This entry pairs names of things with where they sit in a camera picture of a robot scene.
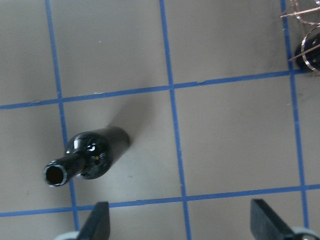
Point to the copper wire wine basket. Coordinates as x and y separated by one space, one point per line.
307 14

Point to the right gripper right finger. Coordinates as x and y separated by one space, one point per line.
266 224

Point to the black bottle in basket left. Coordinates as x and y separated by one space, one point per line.
308 53

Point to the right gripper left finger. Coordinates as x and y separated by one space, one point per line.
97 225

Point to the black wine bottle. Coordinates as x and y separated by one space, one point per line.
88 155

